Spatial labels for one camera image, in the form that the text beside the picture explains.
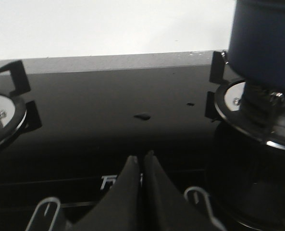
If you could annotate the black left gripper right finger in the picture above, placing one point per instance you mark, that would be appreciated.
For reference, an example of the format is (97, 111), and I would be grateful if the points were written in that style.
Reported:
(169, 210)

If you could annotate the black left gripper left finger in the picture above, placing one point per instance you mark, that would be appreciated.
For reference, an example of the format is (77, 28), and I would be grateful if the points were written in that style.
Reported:
(117, 210)

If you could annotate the black pot support grate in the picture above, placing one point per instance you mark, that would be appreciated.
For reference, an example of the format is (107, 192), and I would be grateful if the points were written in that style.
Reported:
(227, 101)

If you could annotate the dark blue cooking pot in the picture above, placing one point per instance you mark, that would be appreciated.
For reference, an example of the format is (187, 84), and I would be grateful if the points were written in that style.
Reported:
(257, 43)

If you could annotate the right silver stove knob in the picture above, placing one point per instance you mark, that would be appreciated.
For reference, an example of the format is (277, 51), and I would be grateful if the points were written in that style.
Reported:
(201, 200)

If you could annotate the silver stove knob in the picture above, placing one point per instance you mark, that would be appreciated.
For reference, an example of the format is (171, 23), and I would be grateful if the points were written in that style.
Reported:
(47, 216)
(201, 200)

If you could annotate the left silver stove knob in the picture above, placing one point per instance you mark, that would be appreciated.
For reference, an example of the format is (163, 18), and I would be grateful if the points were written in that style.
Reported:
(47, 216)

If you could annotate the black glass gas stove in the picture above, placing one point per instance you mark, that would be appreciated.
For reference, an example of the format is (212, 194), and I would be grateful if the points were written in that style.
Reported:
(93, 121)

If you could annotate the black gas burner head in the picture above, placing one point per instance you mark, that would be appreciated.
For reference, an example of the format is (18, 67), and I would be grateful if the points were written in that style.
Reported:
(262, 106)

